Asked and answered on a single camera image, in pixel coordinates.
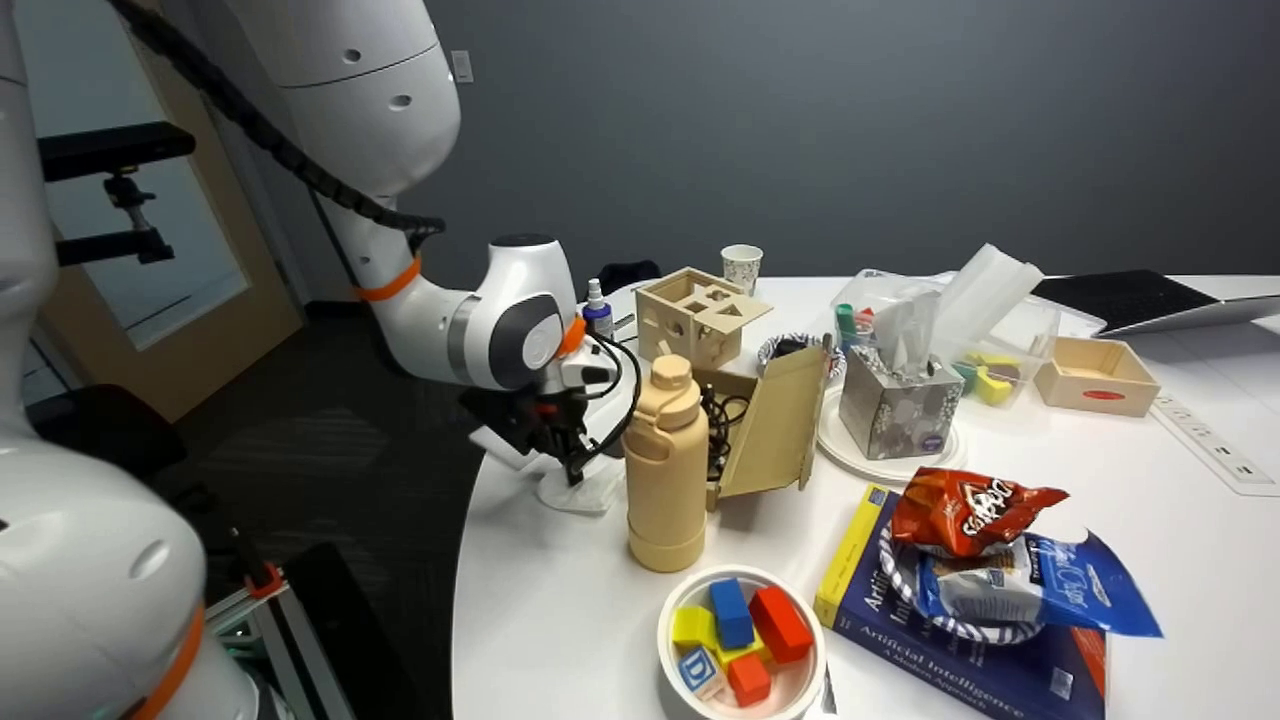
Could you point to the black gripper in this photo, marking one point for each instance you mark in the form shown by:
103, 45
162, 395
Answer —
532, 422

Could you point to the white napkin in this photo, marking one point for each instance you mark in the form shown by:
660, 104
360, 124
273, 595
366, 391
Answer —
593, 492

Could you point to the beige water bottle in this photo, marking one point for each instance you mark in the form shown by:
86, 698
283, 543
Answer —
666, 467

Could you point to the purple spray bottle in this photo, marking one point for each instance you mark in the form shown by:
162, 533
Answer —
596, 310

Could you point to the wooden shape sorter box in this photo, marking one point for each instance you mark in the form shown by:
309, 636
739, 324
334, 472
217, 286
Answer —
696, 316

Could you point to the open cardboard box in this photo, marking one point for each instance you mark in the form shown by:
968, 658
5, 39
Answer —
769, 422

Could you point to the white bowl of blocks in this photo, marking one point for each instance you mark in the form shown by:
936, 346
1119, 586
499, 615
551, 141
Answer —
739, 644

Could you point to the paper cup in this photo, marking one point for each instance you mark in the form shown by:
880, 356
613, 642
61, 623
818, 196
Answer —
741, 266

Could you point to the grey tissue box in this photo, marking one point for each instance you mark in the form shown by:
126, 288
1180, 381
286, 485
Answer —
896, 395

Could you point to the orange snack bag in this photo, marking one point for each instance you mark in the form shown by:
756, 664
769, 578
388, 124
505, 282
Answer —
966, 512

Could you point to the clear plastic bag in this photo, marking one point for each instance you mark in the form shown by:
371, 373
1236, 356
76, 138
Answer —
968, 301

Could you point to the blue foil bag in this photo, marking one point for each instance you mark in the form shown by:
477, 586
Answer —
1089, 586

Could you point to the blue book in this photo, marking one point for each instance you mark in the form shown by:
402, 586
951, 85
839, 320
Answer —
996, 669

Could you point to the small wooden tray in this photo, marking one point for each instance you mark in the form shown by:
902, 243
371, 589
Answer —
1096, 376

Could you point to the camera on mount arm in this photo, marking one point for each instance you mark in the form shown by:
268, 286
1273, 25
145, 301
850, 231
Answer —
115, 154

